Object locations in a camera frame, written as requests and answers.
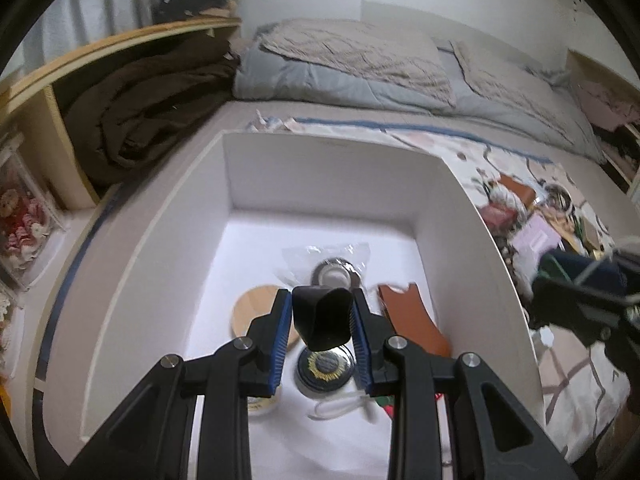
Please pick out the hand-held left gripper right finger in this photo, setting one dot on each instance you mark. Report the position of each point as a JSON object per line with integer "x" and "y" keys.
{"x": 361, "y": 347}

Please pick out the white curtain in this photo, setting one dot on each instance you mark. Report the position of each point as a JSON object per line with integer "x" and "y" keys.
{"x": 100, "y": 10}

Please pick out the round wooden lid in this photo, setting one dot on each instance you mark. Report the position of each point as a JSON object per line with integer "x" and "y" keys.
{"x": 250, "y": 312}

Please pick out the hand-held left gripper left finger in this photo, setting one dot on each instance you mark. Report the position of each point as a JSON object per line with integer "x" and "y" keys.
{"x": 281, "y": 342}

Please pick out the white cardboard box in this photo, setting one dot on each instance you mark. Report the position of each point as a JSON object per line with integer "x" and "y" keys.
{"x": 450, "y": 260}

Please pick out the purple flat packet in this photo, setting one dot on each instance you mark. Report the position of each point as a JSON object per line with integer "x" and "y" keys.
{"x": 537, "y": 235}

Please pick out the pink printed bedsheet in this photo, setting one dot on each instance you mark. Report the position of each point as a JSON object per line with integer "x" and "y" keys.
{"x": 575, "y": 390}

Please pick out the beige textured pillow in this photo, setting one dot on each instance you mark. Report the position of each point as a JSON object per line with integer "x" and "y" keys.
{"x": 350, "y": 55}
{"x": 505, "y": 90}

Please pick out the pink cloth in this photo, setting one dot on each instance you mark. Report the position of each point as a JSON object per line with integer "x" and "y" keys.
{"x": 610, "y": 105}

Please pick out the grey duvet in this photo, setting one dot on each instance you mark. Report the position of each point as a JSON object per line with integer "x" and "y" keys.
{"x": 325, "y": 85}

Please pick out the black round tin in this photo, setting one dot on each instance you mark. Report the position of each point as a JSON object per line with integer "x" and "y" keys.
{"x": 325, "y": 370}

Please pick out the dark brown cloth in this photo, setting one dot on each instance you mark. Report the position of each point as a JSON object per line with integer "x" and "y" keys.
{"x": 150, "y": 110}

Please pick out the wooden shelf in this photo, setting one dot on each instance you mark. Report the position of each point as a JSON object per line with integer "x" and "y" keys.
{"x": 35, "y": 110}

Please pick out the floral display box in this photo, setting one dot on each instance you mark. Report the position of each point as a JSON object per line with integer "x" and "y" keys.
{"x": 25, "y": 220}

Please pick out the brown leather sleeve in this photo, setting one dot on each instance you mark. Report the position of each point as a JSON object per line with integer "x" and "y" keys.
{"x": 405, "y": 320}

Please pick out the black bag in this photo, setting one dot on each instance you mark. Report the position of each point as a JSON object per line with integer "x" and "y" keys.
{"x": 190, "y": 7}

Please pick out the small tape roll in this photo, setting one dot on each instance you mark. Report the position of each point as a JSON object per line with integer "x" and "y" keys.
{"x": 265, "y": 405}

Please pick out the white fluffy pompom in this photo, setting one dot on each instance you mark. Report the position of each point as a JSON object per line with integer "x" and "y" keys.
{"x": 522, "y": 270}

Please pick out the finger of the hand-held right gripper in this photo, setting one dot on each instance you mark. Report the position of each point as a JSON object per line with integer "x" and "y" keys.
{"x": 595, "y": 285}
{"x": 575, "y": 310}

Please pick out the brown leather piece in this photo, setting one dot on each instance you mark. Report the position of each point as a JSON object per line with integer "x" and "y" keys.
{"x": 515, "y": 192}

